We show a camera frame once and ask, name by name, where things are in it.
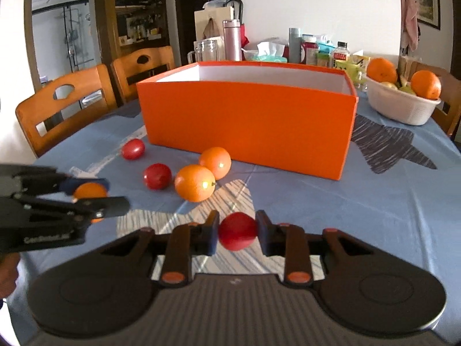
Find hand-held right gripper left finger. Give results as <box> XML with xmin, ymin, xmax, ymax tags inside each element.
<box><xmin>94</xmin><ymin>210</ymin><xmax>221</xmax><ymax>288</ymax></box>

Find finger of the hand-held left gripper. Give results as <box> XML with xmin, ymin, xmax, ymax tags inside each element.
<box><xmin>70</xmin><ymin>196</ymin><xmax>131</xmax><ymax>220</ymax></box>
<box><xmin>54</xmin><ymin>176</ymin><xmax>110</xmax><ymax>191</ymax></box>

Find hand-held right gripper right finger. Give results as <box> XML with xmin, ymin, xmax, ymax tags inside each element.
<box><xmin>255</xmin><ymin>210</ymin><xmax>375</xmax><ymax>285</ymax></box>

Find orange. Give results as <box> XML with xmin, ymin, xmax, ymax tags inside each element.
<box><xmin>366</xmin><ymin>58</ymin><xmax>398</xmax><ymax>83</ymax></box>
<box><xmin>73</xmin><ymin>182</ymin><xmax>109</xmax><ymax>223</ymax></box>
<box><xmin>175</xmin><ymin>164</ymin><xmax>218</xmax><ymax>203</ymax></box>
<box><xmin>199</xmin><ymin>146</ymin><xmax>232</xmax><ymax>181</ymax></box>
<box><xmin>411</xmin><ymin>70</ymin><xmax>442</xmax><ymax>100</ymax></box>

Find red tomato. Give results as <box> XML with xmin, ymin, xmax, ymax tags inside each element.
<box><xmin>218</xmin><ymin>212</ymin><xmax>259</xmax><ymax>252</ymax></box>
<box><xmin>143</xmin><ymin>163</ymin><xmax>172</xmax><ymax>190</ymax></box>
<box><xmin>121</xmin><ymin>139</ymin><xmax>146</xmax><ymax>161</ymax></box>

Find orange box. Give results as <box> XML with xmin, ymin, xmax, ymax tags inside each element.
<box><xmin>136</xmin><ymin>61</ymin><xmax>360</xmax><ymax>181</ymax></box>

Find person's left hand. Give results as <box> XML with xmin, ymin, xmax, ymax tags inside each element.
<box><xmin>0</xmin><ymin>252</ymin><xmax>21</xmax><ymax>300</ymax></box>

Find blue star-print tablecloth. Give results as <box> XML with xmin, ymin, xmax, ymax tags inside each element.
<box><xmin>7</xmin><ymin>97</ymin><xmax>461</xmax><ymax>336</ymax></box>

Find wooden chair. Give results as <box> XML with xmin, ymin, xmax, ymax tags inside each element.
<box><xmin>15</xmin><ymin>64</ymin><xmax>118</xmax><ymax>158</ymax></box>
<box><xmin>407</xmin><ymin>61</ymin><xmax>461</xmax><ymax>138</ymax></box>
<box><xmin>111</xmin><ymin>46</ymin><xmax>176</xmax><ymax>105</ymax></box>

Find metal shower rack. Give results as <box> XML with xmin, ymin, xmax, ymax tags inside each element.
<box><xmin>61</xmin><ymin>5</ymin><xmax>90</xmax><ymax>73</ymax></box>

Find dark wooden cabinet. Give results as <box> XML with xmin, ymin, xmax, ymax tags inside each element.
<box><xmin>94</xmin><ymin>0</ymin><xmax>181</xmax><ymax>69</ymax></box>

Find clear glass mug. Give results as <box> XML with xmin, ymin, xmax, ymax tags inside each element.
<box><xmin>187</xmin><ymin>40</ymin><xmax>220</xmax><ymax>63</ymax></box>

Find yellow-green plastic container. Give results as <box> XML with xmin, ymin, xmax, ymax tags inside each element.
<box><xmin>335</xmin><ymin>59</ymin><xmax>364</xmax><ymax>84</ymax></box>

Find white basket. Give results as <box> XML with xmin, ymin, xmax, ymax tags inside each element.
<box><xmin>365</xmin><ymin>76</ymin><xmax>442</xmax><ymax>126</ymax></box>

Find tissue pack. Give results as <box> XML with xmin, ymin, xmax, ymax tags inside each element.
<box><xmin>245</xmin><ymin>41</ymin><xmax>289</xmax><ymax>63</ymax></box>

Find grey bottle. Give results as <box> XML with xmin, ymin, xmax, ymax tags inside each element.
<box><xmin>288</xmin><ymin>28</ymin><xmax>302</xmax><ymax>63</ymax></box>

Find pink thermos bottle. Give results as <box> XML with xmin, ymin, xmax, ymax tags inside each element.
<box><xmin>222</xmin><ymin>20</ymin><xmax>243</xmax><ymax>62</ymax></box>

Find bottle with red label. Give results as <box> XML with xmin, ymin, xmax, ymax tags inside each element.
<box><xmin>333</xmin><ymin>41</ymin><xmax>351</xmax><ymax>69</ymax></box>

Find pink hanging cloth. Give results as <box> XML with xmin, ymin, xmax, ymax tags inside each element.
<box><xmin>403</xmin><ymin>0</ymin><xmax>420</xmax><ymax>53</ymax></box>

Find framed wall picture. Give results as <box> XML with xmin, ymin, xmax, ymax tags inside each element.
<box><xmin>399</xmin><ymin>0</ymin><xmax>441</xmax><ymax>30</ymax></box>

